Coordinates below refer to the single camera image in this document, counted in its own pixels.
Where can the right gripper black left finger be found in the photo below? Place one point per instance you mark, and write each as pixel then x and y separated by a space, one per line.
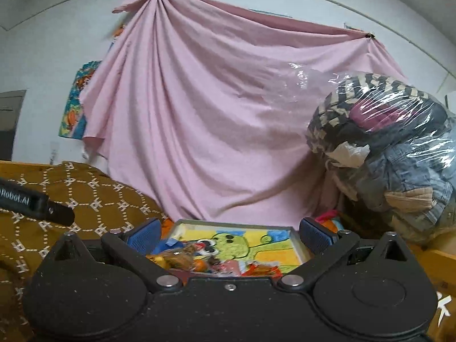
pixel 128 250

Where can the colourful cartoon bed sheet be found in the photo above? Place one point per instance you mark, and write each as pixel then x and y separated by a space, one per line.
pixel 330 219

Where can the grey box with cartoon picture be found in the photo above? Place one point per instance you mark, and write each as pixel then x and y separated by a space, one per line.
pixel 224 250

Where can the plastic bag of clothes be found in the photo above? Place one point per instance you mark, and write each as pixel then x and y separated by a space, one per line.
pixel 387 145

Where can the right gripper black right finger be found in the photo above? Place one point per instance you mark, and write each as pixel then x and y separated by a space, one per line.
pixel 328 250

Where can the colourful wall poster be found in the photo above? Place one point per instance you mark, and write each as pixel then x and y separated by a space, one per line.
pixel 73 123

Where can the grey door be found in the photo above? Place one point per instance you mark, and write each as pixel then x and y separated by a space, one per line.
pixel 10 107

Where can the red spicy snack packet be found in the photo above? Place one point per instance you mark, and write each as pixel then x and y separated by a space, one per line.
pixel 262 269

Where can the pink hanging cloth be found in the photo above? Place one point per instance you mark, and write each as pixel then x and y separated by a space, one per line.
pixel 184 108

